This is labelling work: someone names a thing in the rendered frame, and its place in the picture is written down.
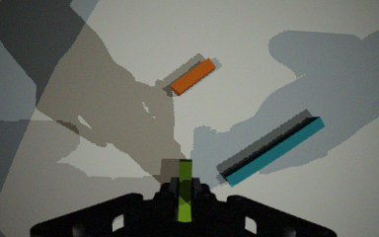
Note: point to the turquoise rod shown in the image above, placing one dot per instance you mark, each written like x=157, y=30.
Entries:
x=274, y=151

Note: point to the lime green rod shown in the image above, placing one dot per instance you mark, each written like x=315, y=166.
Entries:
x=185, y=189

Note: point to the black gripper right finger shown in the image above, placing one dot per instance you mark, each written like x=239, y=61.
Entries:
x=271, y=222

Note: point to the orange rectangular bar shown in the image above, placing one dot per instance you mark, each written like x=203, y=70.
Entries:
x=203, y=69

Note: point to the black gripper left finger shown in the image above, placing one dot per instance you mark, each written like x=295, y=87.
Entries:
x=97, y=220

